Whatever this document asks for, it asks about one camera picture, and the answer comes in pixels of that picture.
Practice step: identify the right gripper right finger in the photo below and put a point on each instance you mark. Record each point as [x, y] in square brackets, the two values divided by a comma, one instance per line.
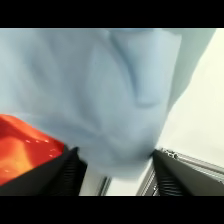
[180, 176]

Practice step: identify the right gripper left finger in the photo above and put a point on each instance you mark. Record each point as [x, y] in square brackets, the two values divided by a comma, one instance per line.
[50, 176]

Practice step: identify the light blue garment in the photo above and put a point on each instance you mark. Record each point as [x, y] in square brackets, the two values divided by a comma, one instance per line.
[100, 93]

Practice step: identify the silver frame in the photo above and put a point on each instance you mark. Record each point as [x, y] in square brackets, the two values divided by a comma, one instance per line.
[186, 163]

